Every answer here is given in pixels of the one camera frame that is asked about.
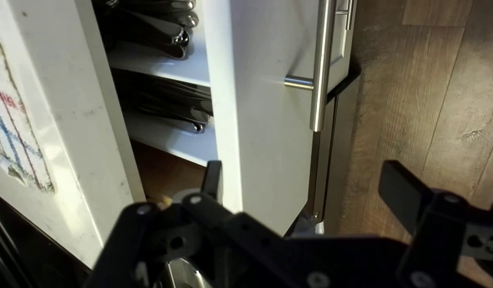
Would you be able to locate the silver middle drawer handle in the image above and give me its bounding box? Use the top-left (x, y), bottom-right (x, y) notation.
top-left (335, 0), bottom-right (358, 30)

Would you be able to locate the white cutlery organizer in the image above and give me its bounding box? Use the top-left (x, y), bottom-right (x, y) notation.
top-left (103, 0), bottom-right (220, 167)

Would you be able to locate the white drawer cabinet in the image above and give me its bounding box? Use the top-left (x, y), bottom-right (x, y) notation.
top-left (0, 0), bottom-right (147, 268)

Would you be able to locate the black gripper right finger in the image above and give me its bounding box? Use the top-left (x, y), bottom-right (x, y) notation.
top-left (377, 158), bottom-right (493, 288)

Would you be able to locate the silver spoons pile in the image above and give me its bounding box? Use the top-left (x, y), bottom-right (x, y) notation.
top-left (92, 0), bottom-right (201, 60)

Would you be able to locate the white middle drawer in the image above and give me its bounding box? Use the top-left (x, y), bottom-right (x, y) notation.
top-left (326, 0), bottom-right (363, 94)

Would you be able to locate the silver cutlery drawer handle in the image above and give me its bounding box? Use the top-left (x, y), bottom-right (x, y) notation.
top-left (283, 0), bottom-right (339, 134)

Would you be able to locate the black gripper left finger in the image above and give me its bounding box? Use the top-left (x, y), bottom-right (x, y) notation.
top-left (84, 158), bottom-right (236, 288)

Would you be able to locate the white cutlery drawer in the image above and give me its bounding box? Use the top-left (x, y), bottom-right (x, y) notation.
top-left (90, 0), bottom-right (339, 236)

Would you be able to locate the silver forks pile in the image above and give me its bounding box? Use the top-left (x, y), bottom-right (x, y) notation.
top-left (113, 68), bottom-right (214, 134)

